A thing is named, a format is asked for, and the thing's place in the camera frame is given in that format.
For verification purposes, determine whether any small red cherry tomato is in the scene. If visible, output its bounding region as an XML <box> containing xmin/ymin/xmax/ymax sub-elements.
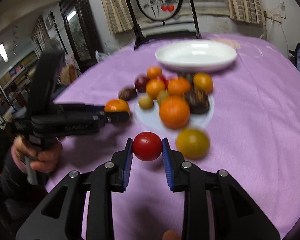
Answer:
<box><xmin>157</xmin><ymin>75</ymin><xmax>169</xmax><ymax>88</ymax></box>

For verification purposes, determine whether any small tan longan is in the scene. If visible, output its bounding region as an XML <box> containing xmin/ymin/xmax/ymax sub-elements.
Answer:
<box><xmin>157</xmin><ymin>90</ymin><xmax>169</xmax><ymax>105</ymax></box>

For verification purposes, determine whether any person's left hand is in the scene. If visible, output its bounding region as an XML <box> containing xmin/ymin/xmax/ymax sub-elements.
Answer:
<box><xmin>11</xmin><ymin>136</ymin><xmax>63</xmax><ymax>174</ymax></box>

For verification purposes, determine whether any large dark passion fruit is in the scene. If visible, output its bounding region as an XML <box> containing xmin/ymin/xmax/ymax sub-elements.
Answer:
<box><xmin>185</xmin><ymin>90</ymin><xmax>210</xmax><ymax>115</ymax></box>

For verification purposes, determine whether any black framed round painting screen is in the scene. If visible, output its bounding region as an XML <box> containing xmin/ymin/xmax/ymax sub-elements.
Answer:
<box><xmin>126</xmin><ymin>0</ymin><xmax>201</xmax><ymax>50</ymax></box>

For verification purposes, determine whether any green-yellow tomato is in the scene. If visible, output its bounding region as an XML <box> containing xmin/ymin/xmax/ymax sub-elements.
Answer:
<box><xmin>175</xmin><ymin>128</ymin><xmax>210</xmax><ymax>159</ymax></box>

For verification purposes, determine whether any dark brown passion fruit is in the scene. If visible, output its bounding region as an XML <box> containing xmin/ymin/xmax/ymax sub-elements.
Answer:
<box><xmin>118</xmin><ymin>86</ymin><xmax>138</xmax><ymax>102</ymax></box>

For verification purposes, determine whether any bookshelf with books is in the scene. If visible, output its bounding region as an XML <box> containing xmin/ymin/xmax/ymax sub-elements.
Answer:
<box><xmin>0</xmin><ymin>51</ymin><xmax>38</xmax><ymax>126</ymax></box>

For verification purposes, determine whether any white oval plate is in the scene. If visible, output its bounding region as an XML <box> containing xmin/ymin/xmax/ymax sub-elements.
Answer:
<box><xmin>155</xmin><ymin>40</ymin><xmax>237</xmax><ymax>73</ymax></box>

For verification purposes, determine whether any yellow-orange tomato right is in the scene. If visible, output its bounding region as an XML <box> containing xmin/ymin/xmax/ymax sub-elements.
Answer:
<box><xmin>193</xmin><ymin>73</ymin><xmax>213</xmax><ymax>94</ymax></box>

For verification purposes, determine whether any small orange tomato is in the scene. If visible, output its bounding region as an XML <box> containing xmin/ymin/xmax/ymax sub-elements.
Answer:
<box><xmin>146</xmin><ymin>79</ymin><xmax>166</xmax><ymax>100</ymax></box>
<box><xmin>146</xmin><ymin>66</ymin><xmax>162</xmax><ymax>79</ymax></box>

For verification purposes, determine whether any small green-yellow longan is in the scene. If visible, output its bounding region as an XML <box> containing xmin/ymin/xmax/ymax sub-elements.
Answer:
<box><xmin>138</xmin><ymin>95</ymin><xmax>154</xmax><ymax>110</ymax></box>

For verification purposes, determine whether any beige checked curtain left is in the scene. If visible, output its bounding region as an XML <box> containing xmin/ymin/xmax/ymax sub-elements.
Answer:
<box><xmin>101</xmin><ymin>0</ymin><xmax>133</xmax><ymax>34</ymax></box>

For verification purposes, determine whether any large orange mandarin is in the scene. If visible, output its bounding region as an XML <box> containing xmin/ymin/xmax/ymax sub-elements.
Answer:
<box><xmin>159</xmin><ymin>96</ymin><xmax>191</xmax><ymax>129</ymax></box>

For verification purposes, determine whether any small orange tomato back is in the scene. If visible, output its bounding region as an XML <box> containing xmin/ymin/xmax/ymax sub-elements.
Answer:
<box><xmin>146</xmin><ymin>66</ymin><xmax>162</xmax><ymax>79</ymax></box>

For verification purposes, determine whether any dark wooden framed cabinet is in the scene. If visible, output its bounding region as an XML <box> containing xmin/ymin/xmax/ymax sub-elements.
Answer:
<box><xmin>59</xmin><ymin>0</ymin><xmax>103</xmax><ymax>72</ymax></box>

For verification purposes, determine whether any beige checked curtain right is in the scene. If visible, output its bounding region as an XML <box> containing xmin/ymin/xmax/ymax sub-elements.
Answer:
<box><xmin>228</xmin><ymin>0</ymin><xmax>266</xmax><ymax>25</ymax></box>

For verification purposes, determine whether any dark passion fruit back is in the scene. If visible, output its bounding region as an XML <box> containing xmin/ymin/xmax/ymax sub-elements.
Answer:
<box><xmin>178</xmin><ymin>73</ymin><xmax>194</xmax><ymax>82</ymax></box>

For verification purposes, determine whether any purple tablecloth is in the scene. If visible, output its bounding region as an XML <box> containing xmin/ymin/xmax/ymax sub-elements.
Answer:
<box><xmin>46</xmin><ymin>34</ymin><xmax>300</xmax><ymax>239</ymax></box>

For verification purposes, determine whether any dark red plum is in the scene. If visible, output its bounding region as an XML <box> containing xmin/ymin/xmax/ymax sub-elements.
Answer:
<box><xmin>134</xmin><ymin>75</ymin><xmax>150</xmax><ymax>93</ymax></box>

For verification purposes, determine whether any beige checked curtain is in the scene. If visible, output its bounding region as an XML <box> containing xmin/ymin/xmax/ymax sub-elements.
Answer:
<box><xmin>101</xmin><ymin>0</ymin><xmax>133</xmax><ymax>34</ymax></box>
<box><xmin>228</xmin><ymin>0</ymin><xmax>266</xmax><ymax>25</ymax></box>

